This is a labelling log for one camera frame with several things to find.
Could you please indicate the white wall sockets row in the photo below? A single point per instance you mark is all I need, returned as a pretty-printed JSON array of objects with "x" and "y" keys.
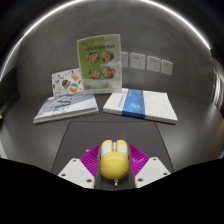
[{"x": 137, "y": 61}]

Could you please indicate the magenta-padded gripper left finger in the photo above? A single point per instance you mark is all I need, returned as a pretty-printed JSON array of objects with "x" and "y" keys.
[{"x": 83, "y": 170}]

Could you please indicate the yellow computer mouse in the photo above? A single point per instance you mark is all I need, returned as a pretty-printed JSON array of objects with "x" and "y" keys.
[{"x": 114, "y": 161}]

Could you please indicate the white colourful sticker card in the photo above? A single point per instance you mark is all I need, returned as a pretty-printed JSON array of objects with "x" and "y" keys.
[{"x": 66, "y": 83}]

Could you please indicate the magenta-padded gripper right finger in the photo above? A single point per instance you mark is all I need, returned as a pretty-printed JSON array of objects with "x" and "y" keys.
[{"x": 145, "y": 170}]

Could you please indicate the black mouse pad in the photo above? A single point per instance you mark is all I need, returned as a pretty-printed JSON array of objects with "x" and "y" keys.
[{"x": 110, "y": 131}]

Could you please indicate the white book with blue band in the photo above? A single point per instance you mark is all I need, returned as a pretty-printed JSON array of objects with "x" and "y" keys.
[{"x": 141, "y": 105}]

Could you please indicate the green menu sign stand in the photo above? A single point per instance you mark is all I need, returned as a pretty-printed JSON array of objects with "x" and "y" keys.
[{"x": 99, "y": 63}]

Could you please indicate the grey-blue cover book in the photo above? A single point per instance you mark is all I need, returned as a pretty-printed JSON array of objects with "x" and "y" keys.
[{"x": 66, "y": 106}]

